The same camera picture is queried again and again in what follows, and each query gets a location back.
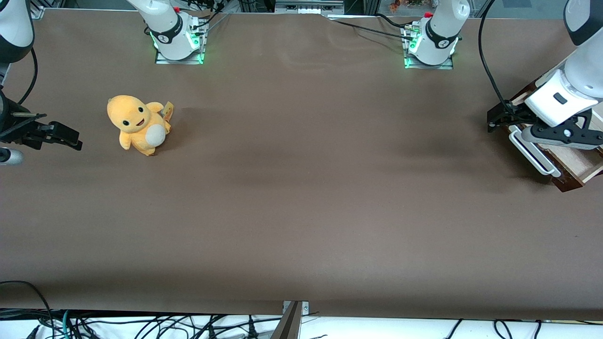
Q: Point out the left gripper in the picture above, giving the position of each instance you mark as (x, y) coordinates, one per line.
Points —
(514, 112)

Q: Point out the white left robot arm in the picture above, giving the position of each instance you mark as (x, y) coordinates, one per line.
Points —
(438, 33)

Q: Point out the brown table cover sheet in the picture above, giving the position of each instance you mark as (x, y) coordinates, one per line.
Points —
(301, 188)

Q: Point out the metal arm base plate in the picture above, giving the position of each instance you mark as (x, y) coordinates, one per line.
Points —
(443, 66)
(162, 60)

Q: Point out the metal mount bracket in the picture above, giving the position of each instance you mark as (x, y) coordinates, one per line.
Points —
(304, 307)

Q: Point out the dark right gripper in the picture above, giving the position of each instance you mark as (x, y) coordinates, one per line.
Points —
(10, 127)

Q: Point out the grey brown mount bar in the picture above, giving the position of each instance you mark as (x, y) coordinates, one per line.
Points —
(287, 327)

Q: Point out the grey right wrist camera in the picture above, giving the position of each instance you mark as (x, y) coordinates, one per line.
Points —
(9, 156)

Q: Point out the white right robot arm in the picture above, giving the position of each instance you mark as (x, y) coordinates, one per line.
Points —
(167, 23)

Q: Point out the grey device with ports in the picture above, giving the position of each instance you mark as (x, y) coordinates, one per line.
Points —
(308, 6)

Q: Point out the small orange object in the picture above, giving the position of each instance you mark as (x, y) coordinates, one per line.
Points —
(395, 5)

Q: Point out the dark brown wooden base board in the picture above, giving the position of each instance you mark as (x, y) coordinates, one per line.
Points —
(567, 184)

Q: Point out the yellow plush toy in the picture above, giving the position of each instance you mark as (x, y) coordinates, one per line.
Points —
(134, 120)

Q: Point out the aluminium corner bracket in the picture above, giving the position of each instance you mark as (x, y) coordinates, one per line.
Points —
(37, 12)

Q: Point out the white drawer cabinet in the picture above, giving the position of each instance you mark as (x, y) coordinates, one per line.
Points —
(553, 73)

